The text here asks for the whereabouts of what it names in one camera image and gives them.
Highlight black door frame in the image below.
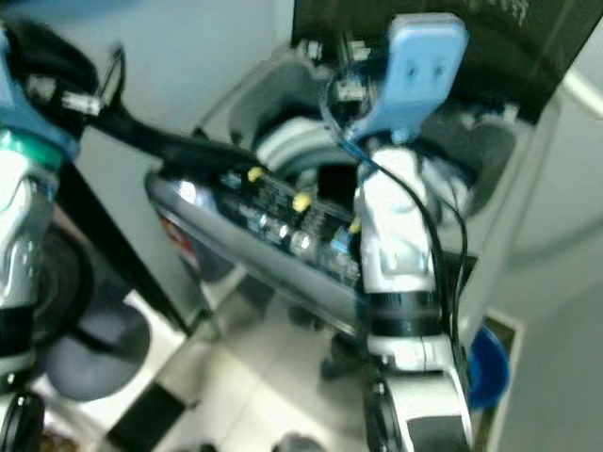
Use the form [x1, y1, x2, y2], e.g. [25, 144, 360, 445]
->
[71, 160, 180, 331]

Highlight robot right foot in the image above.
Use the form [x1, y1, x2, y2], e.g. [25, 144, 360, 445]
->
[273, 433, 331, 452]

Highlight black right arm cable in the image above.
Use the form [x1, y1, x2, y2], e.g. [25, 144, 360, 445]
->
[325, 71, 472, 378]

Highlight black standing fan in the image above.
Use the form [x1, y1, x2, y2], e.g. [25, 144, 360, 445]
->
[30, 221, 152, 404]

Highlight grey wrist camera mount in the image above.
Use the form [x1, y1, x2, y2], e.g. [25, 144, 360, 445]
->
[349, 13, 469, 142]
[0, 47, 76, 161]

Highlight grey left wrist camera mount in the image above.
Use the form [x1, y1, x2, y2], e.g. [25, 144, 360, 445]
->
[0, 47, 76, 161]

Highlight black glass washer lid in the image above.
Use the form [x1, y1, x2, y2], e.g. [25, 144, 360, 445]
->
[290, 0, 603, 123]

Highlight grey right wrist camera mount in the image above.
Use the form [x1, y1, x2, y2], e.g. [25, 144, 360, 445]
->
[349, 13, 469, 142]

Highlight grey top-loading washing machine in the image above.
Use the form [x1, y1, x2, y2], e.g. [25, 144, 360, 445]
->
[146, 38, 566, 378]

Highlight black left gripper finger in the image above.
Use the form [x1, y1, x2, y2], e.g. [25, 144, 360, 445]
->
[95, 119, 248, 174]
[99, 105, 248, 165]

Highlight blue plastic basin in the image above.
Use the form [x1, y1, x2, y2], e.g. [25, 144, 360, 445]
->
[466, 325, 513, 411]

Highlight small black floor mat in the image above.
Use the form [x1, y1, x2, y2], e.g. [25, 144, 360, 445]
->
[104, 377, 189, 452]

